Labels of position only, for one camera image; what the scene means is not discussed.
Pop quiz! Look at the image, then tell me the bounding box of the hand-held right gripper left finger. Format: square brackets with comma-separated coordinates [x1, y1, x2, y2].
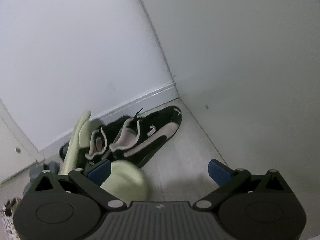
[34, 160, 128, 209]

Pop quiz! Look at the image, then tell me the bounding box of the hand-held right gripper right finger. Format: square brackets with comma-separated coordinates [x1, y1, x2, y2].
[194, 158, 288, 209]

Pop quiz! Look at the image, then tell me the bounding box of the pale green slide sandal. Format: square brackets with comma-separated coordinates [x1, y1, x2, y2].
[59, 109, 96, 176]
[99, 160, 149, 202]

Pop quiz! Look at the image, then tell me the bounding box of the black sneaker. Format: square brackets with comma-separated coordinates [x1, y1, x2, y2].
[84, 116, 134, 167]
[109, 105, 183, 169]

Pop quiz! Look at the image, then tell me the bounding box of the white door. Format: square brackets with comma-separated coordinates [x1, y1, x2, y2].
[0, 97, 40, 184]

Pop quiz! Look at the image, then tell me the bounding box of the white fluffy printed cloth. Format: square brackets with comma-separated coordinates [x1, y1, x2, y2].
[0, 197, 22, 240]

